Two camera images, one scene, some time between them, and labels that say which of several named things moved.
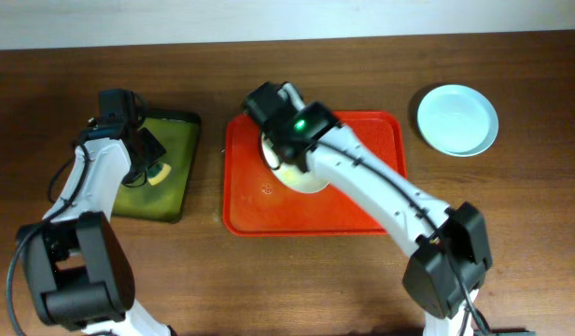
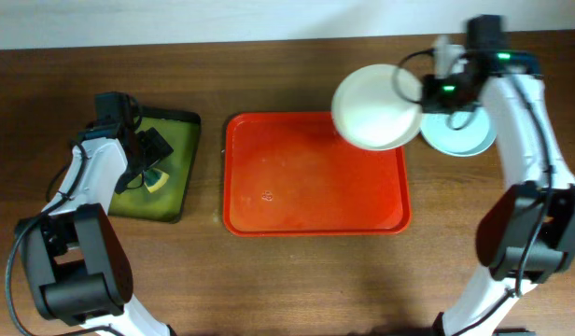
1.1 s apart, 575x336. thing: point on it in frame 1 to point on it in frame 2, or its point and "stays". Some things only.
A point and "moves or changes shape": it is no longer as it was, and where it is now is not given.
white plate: [292, 175] to [377, 107]
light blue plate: [457, 119] stays
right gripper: [333, 119] to [430, 105]
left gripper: [150, 147] stays
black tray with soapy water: [177, 135] stays
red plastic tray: [258, 203] stays
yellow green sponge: [158, 173] moves or changes shape
